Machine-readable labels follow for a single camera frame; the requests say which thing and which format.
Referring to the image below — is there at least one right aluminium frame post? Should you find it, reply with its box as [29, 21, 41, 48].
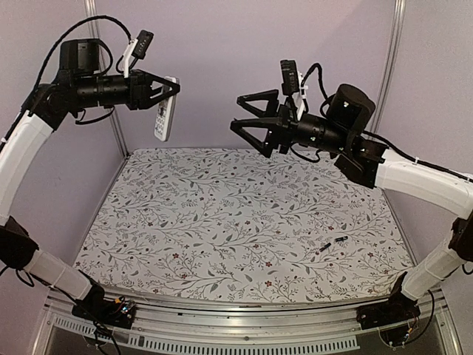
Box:
[370, 0, 406, 133]

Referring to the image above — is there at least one floral patterned table mat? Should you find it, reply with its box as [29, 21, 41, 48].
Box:
[75, 149, 412, 303]

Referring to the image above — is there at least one aluminium front rail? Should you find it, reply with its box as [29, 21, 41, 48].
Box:
[32, 288, 463, 354]

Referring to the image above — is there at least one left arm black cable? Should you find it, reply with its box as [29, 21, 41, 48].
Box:
[20, 15, 134, 126]

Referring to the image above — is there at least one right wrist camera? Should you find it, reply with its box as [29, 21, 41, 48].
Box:
[280, 59, 299, 96]

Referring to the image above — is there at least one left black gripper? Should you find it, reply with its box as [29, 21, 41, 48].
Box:
[75, 69, 181, 109]

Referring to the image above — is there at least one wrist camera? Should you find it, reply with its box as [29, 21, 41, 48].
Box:
[132, 30, 154, 60]
[280, 59, 299, 96]

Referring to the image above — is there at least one aluminium frame post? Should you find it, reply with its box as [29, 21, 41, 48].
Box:
[370, 0, 406, 133]
[83, 0, 130, 158]

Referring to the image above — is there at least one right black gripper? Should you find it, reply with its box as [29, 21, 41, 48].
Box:
[231, 89, 350, 157]

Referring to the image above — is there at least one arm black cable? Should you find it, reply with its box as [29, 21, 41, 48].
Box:
[20, 15, 134, 126]
[302, 62, 473, 184]

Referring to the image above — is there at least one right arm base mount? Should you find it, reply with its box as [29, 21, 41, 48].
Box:
[356, 294, 421, 330]

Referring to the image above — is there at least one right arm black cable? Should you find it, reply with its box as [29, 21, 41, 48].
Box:
[302, 62, 473, 184]

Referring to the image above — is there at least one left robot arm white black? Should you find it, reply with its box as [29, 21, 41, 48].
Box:
[1, 33, 180, 321]

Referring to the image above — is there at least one left aluminium frame post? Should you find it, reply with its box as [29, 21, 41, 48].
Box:
[83, 0, 130, 158]

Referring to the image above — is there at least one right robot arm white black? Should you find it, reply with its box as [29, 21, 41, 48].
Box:
[231, 84, 472, 322]

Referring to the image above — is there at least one white grey remote control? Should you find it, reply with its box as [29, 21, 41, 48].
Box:
[154, 95, 177, 142]

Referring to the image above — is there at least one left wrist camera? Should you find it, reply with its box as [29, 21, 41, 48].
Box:
[132, 30, 154, 60]

